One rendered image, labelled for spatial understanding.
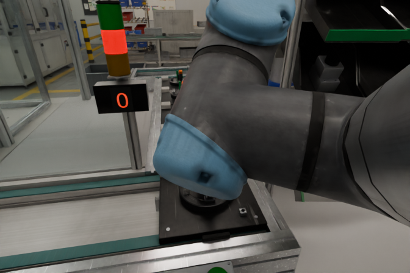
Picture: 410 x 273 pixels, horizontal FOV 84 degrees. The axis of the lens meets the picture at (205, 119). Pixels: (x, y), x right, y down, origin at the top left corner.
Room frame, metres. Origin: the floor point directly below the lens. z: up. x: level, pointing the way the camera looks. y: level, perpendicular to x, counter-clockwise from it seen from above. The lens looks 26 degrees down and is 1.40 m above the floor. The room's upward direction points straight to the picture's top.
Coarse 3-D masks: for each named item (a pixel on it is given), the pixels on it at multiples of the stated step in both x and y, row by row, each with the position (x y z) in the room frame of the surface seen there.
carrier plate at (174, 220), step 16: (160, 192) 0.45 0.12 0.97; (176, 192) 0.45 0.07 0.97; (160, 208) 0.40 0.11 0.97; (176, 208) 0.40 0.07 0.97; (224, 208) 0.40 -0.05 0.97; (256, 208) 0.40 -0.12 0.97; (160, 224) 0.35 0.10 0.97; (176, 224) 0.35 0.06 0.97; (192, 224) 0.35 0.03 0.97; (208, 224) 0.35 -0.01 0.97; (224, 224) 0.35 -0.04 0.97; (240, 224) 0.35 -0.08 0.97; (256, 224) 0.35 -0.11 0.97; (160, 240) 0.32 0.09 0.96; (176, 240) 0.32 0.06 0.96
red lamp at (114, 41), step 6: (102, 30) 0.52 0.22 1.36; (108, 30) 0.52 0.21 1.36; (114, 30) 0.52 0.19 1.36; (120, 30) 0.53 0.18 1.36; (102, 36) 0.52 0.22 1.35; (108, 36) 0.52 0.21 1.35; (114, 36) 0.52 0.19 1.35; (120, 36) 0.53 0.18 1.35; (108, 42) 0.52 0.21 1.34; (114, 42) 0.52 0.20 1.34; (120, 42) 0.52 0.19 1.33; (108, 48) 0.52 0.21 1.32; (114, 48) 0.52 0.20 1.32; (120, 48) 0.52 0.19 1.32; (126, 48) 0.54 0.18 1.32
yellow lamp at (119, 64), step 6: (108, 54) 0.52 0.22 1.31; (114, 54) 0.52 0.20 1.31; (120, 54) 0.52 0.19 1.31; (126, 54) 0.54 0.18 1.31; (108, 60) 0.52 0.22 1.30; (114, 60) 0.52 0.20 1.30; (120, 60) 0.52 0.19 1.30; (126, 60) 0.53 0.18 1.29; (108, 66) 0.52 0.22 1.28; (114, 66) 0.52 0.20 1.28; (120, 66) 0.52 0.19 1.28; (126, 66) 0.53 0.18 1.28; (114, 72) 0.52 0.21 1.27; (120, 72) 0.52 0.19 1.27; (126, 72) 0.53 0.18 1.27
